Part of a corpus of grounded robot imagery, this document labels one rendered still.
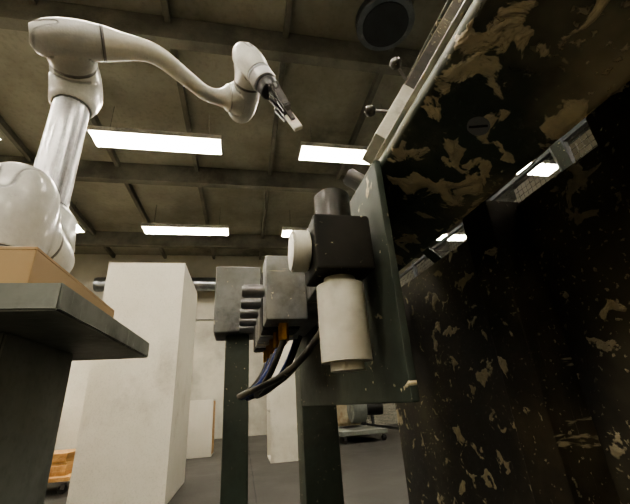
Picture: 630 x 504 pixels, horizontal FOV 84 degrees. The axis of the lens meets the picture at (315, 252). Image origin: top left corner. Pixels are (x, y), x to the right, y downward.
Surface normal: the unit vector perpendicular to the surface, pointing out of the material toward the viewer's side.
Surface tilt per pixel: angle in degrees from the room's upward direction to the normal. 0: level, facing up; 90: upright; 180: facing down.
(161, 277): 90
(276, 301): 90
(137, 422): 90
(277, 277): 90
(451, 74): 149
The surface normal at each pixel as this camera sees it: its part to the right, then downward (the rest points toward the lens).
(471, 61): -0.44, 0.78
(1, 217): 0.58, -0.34
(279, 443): 0.18, -0.40
